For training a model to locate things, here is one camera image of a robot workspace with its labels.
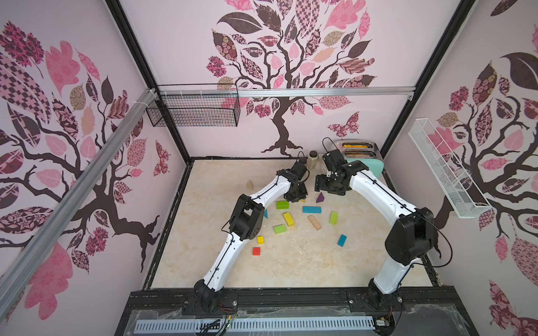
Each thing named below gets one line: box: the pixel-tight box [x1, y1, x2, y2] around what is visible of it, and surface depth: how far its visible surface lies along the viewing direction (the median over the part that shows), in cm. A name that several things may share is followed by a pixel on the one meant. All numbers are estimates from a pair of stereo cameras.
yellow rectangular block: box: [283, 212, 295, 228], surface depth 96 cm
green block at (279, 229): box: [273, 224, 287, 236], surface depth 94 cm
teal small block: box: [336, 233, 348, 248], surface depth 91 cm
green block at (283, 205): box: [276, 200, 290, 210], surface depth 102 cm
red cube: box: [252, 247, 262, 257], surface depth 87 cm
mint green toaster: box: [334, 139, 385, 180], surface depth 102 cm
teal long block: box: [302, 205, 322, 214], surface depth 102 cm
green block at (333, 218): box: [329, 211, 339, 226], surface depth 97 cm
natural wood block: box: [307, 214, 322, 231], surface depth 96 cm
